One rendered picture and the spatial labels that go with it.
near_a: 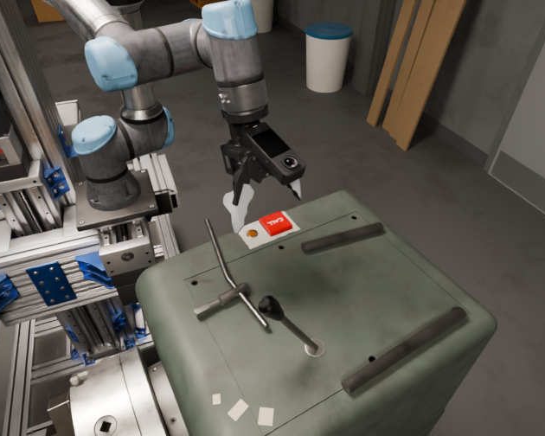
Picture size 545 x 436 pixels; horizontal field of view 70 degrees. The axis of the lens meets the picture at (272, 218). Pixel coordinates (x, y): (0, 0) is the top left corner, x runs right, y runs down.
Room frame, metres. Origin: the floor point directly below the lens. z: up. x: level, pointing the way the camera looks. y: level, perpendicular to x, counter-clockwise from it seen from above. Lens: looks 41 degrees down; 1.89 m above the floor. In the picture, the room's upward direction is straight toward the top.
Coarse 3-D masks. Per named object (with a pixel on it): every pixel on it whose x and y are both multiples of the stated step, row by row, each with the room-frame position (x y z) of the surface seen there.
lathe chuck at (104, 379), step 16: (96, 368) 0.36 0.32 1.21; (112, 368) 0.35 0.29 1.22; (96, 384) 0.32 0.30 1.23; (112, 384) 0.32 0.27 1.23; (80, 400) 0.29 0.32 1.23; (96, 400) 0.29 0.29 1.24; (112, 400) 0.29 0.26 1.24; (128, 400) 0.29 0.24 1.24; (80, 416) 0.26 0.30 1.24; (96, 416) 0.26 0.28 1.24; (112, 416) 0.26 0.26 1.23; (128, 416) 0.26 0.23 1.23; (80, 432) 0.24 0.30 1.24; (128, 432) 0.24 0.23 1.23
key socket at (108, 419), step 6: (102, 420) 0.26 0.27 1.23; (108, 420) 0.26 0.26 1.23; (114, 420) 0.26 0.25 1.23; (96, 426) 0.25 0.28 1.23; (102, 426) 0.25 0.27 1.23; (108, 426) 0.26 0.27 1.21; (114, 426) 0.25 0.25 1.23; (96, 432) 0.24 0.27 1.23; (102, 432) 0.24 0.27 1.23; (108, 432) 0.24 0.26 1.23
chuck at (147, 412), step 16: (128, 352) 0.39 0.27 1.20; (128, 368) 0.35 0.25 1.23; (144, 368) 0.36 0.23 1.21; (128, 384) 0.31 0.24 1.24; (144, 384) 0.31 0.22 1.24; (144, 400) 0.29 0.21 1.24; (144, 416) 0.26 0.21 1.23; (160, 416) 0.27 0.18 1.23; (144, 432) 0.24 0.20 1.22; (160, 432) 0.25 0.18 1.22
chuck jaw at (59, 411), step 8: (80, 376) 0.35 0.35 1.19; (72, 384) 0.33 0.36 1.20; (80, 384) 0.33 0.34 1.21; (56, 400) 0.31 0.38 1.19; (64, 400) 0.30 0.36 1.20; (48, 408) 0.29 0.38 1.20; (56, 408) 0.29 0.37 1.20; (64, 408) 0.29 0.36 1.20; (56, 416) 0.28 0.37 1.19; (64, 416) 0.28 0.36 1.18; (56, 424) 0.27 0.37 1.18; (64, 424) 0.27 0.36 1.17; (48, 432) 0.27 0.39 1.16; (56, 432) 0.27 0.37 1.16; (64, 432) 0.27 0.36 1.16; (72, 432) 0.27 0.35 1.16
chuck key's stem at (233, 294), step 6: (234, 288) 0.49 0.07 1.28; (240, 288) 0.49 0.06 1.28; (246, 288) 0.49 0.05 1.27; (222, 294) 0.47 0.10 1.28; (228, 294) 0.47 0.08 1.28; (234, 294) 0.47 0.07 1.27; (216, 300) 0.46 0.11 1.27; (222, 300) 0.46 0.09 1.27; (228, 300) 0.46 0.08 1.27; (204, 306) 0.45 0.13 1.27; (210, 306) 0.45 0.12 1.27; (216, 306) 0.45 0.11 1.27; (198, 312) 0.43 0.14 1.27; (204, 312) 0.44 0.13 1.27
